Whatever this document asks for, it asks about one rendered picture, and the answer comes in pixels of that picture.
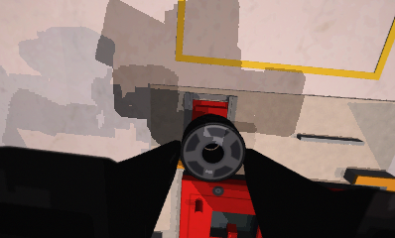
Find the black rubber tyre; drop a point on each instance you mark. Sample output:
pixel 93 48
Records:
pixel 212 165

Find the yellow rectangular outline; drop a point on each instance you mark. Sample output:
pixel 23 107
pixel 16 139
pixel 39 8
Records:
pixel 283 67

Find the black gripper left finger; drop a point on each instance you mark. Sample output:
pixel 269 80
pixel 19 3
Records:
pixel 124 199

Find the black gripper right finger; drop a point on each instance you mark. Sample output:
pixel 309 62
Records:
pixel 288 205

